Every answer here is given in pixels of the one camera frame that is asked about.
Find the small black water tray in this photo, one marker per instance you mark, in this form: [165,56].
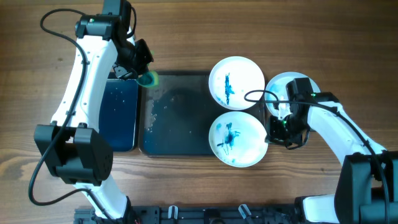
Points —
[118,113]

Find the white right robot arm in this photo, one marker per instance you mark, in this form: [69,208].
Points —
[367,187]

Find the green yellow sponge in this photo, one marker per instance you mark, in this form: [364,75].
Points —
[148,80]

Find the white plate at back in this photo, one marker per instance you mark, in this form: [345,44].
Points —
[236,83]

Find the white plate with blue splat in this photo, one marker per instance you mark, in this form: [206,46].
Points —
[238,139]

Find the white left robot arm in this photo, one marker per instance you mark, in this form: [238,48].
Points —
[71,145]

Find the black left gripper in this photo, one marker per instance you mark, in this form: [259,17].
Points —
[147,57]

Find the white plate with streak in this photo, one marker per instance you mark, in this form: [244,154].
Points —
[277,85]

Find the large black tray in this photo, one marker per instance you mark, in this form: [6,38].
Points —
[176,115]

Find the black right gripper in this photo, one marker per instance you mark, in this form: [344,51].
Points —
[274,135]

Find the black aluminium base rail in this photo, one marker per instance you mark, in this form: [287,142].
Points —
[278,214]

